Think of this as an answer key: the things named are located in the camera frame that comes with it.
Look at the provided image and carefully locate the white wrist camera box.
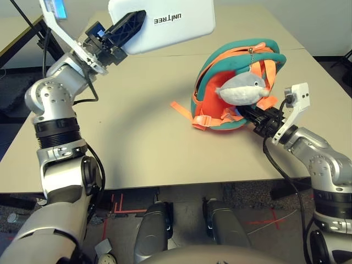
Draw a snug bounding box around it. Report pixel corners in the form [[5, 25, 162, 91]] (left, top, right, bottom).
[[38, 0, 109, 76], [272, 81, 311, 145]]

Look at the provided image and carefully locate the thin black pole with clamp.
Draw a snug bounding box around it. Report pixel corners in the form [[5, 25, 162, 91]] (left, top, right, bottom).
[[10, 0, 46, 49]]

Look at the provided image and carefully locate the side table with black frame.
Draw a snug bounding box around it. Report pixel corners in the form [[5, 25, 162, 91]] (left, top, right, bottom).
[[0, 15, 67, 69]]

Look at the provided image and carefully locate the grey robot torso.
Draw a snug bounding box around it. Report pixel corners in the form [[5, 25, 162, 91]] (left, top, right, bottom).
[[145, 244, 278, 264]]

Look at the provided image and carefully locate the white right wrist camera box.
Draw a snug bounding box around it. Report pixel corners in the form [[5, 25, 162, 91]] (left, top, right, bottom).
[[272, 81, 311, 145]]

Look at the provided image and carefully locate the white Unitree pencil case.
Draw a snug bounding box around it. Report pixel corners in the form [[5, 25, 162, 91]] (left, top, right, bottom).
[[107, 0, 216, 55]]

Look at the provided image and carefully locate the grey robot right leg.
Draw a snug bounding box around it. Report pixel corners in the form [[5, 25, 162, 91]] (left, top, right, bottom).
[[202, 197, 252, 250]]

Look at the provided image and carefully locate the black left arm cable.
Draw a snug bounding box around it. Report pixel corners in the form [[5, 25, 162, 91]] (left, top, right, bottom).
[[41, 27, 107, 223]]

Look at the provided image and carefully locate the black table foot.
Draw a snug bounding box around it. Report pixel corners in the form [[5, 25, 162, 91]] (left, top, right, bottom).
[[269, 178, 311, 200], [0, 194, 46, 210]]

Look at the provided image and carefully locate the orange and teal backpack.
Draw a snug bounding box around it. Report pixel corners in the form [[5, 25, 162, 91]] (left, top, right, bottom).
[[170, 37, 288, 131]]

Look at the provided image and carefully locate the dark grey foam mat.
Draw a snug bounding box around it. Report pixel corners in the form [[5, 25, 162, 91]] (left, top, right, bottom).
[[0, 74, 31, 116]]

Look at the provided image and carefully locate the grey white plush whale keychain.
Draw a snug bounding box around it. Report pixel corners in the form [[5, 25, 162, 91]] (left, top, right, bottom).
[[214, 47, 272, 107]]

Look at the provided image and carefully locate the small grey block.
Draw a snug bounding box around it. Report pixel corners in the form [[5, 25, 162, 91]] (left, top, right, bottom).
[[95, 239, 112, 256]]

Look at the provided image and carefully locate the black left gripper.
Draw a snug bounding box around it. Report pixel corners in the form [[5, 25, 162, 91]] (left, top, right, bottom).
[[84, 10, 147, 67]]

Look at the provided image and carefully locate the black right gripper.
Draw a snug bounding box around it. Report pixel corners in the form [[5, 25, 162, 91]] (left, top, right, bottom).
[[238, 106, 287, 137]]

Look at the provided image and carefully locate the thin white floor cable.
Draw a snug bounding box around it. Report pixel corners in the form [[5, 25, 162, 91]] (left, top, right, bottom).
[[247, 208, 299, 236]]

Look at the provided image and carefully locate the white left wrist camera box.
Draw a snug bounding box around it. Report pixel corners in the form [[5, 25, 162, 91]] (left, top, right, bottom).
[[38, 0, 109, 76]]

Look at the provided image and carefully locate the black tripod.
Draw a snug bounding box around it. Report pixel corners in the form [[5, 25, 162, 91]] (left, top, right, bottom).
[[329, 49, 352, 83]]

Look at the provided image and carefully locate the grey robot left leg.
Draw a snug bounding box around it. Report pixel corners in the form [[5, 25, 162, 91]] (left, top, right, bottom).
[[134, 202, 174, 264]]

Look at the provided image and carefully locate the grey robot leg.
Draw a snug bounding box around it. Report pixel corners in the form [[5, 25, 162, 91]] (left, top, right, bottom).
[[134, 202, 174, 264], [202, 197, 252, 250]]

